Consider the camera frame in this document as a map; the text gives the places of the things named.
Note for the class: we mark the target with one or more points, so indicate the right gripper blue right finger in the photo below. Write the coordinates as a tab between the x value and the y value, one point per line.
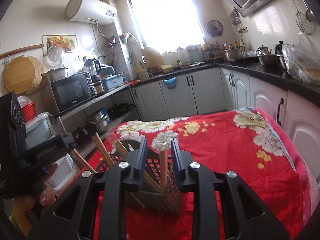
179	167

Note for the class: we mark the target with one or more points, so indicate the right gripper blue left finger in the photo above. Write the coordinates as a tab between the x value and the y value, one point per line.
139	166

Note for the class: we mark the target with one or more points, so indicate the black plastic utensil basket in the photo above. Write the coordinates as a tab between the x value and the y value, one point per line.
150	195

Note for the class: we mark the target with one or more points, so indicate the wooden chopsticks pair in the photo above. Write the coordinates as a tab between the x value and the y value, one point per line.
163	158

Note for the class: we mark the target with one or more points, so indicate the white lower kitchen cabinets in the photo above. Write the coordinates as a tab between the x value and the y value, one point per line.
219	87

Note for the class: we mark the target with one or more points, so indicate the person's left hand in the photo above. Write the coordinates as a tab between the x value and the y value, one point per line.
24	204

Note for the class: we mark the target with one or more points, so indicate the grey plastic drawer unit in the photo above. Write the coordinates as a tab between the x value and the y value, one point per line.
39	130

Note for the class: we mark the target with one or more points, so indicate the red plastic basin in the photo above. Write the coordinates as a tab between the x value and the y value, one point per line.
29	111

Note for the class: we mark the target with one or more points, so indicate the stainless steel pot on shelf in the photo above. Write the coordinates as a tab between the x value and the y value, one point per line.
101	119

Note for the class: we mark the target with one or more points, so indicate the red floral tablecloth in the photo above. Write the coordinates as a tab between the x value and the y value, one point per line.
248	142

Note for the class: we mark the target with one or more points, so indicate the black microwave oven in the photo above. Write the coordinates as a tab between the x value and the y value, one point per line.
70	92

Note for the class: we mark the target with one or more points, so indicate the round bamboo cutting board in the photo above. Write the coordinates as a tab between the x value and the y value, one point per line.
23	75

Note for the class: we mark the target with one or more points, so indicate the blue bag on cabinet door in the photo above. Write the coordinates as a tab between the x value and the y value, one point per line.
170	83

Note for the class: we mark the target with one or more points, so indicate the blue plastic bin on shelf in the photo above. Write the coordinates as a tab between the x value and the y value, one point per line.
113	81

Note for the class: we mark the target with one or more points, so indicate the small white desk fan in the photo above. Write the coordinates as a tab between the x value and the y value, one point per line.
55	55

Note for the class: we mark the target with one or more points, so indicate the blender with black base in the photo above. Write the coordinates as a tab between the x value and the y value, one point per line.
93	67

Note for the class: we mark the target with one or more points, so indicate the steel bowl on counter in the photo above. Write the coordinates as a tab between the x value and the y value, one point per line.
266	58

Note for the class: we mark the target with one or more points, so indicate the white water heater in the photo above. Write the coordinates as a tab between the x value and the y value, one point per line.
87	11

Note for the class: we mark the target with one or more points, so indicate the clear plastic bag on counter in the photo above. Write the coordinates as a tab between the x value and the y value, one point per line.
302	60

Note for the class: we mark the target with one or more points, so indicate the hanging steel ladle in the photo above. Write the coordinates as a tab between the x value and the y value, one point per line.
309	14

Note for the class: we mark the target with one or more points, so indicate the fruit picture on wall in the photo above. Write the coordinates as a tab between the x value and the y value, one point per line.
68	43

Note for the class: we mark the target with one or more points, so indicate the wall mounted round fan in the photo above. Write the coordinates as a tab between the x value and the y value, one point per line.
215	28

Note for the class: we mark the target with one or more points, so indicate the hanging wire skimmer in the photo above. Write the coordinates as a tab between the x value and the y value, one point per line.
303	24

